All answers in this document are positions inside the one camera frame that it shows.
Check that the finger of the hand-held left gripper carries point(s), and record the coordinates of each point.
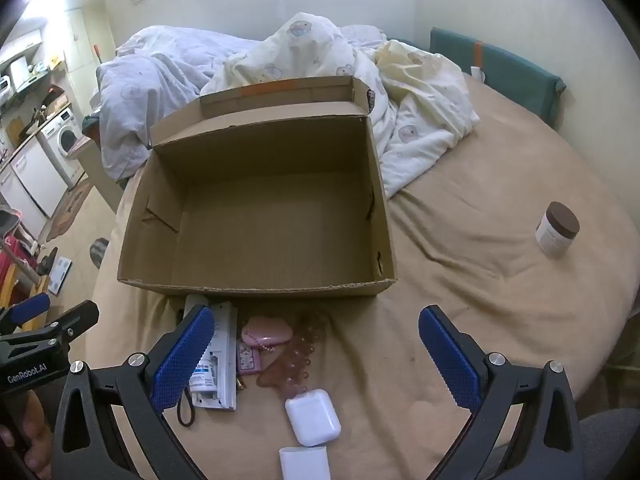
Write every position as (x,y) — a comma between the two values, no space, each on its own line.
(30,310)
(75,320)

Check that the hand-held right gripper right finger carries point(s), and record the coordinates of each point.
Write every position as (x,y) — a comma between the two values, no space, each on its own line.
(450,360)

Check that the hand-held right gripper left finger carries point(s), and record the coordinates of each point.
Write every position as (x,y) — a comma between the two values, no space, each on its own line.
(182,355)

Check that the white medicine bottle blue label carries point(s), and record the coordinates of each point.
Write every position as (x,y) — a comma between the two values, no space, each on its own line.
(205,377)

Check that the white battery charger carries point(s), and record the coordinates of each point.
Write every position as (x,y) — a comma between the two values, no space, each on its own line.
(226,350)

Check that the pink perfume bottle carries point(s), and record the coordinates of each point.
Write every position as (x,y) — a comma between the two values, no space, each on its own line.
(247,360)

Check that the pink heart-shaped case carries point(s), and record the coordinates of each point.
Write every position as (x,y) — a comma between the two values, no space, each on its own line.
(267,332)

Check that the white earbuds case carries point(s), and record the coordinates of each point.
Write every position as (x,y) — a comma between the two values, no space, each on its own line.
(312,417)

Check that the cardboard box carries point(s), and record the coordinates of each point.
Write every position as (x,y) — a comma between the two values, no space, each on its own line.
(275,220)

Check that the white charger plug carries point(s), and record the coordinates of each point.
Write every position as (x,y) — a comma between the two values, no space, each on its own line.
(305,465)

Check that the person's left hand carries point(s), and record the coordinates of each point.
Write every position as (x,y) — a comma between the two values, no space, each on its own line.
(39,430)

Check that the red bag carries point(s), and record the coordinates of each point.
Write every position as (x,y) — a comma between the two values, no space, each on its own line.
(10,272)

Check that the white bathroom scale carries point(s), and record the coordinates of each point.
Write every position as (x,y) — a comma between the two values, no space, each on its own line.
(60,275)

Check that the black shoe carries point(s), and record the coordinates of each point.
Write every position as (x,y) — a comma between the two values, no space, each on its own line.
(49,261)

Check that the grey slipper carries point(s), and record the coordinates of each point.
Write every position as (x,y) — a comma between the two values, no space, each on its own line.
(98,251)

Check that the brown floor rug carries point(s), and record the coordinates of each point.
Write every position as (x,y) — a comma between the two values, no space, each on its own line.
(70,210)

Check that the white kitchen cabinet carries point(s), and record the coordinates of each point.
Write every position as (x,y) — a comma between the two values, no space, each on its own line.
(30,180)

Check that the white jar with brown lid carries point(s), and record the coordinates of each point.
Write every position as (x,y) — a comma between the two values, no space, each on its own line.
(552,232)

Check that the white washing machine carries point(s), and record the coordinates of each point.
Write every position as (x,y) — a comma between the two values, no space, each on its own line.
(62,137)

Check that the person's grey trouser leg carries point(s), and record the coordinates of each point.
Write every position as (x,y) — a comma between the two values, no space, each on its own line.
(610,440)

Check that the green cloth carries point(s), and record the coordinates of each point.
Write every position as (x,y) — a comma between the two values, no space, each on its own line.
(90,125)

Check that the white kitchen appliance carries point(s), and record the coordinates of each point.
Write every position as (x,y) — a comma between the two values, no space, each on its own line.
(19,72)

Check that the white wardrobe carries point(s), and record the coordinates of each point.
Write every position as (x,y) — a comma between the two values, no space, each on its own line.
(80,35)

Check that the green headboard cushion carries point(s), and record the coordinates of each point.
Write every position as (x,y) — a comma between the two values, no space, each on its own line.
(520,75)

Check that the white printed duvet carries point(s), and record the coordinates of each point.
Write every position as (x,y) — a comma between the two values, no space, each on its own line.
(310,45)

